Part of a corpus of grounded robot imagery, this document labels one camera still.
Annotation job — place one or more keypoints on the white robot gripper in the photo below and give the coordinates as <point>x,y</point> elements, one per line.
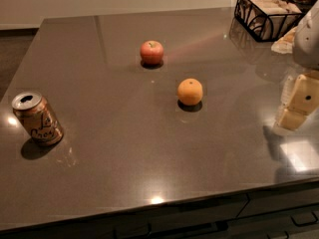
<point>307,42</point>

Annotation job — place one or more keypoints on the crumpled white wrapper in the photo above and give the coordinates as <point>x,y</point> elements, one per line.
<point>284,44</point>

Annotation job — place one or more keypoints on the white packets in basket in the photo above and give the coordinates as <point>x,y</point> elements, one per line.
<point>270,10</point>

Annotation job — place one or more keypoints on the orange fruit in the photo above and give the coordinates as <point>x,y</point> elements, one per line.
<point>190,92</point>

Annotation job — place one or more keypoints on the dark cabinet drawer front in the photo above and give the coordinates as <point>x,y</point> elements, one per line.
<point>175,220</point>

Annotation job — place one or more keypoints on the red apple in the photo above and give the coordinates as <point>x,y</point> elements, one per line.
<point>151,52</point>

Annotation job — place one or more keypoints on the LaCroix soda can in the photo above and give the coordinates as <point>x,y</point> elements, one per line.
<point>35,114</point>

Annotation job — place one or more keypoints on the dark drawer with handle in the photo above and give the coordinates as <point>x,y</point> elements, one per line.
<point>278,215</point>

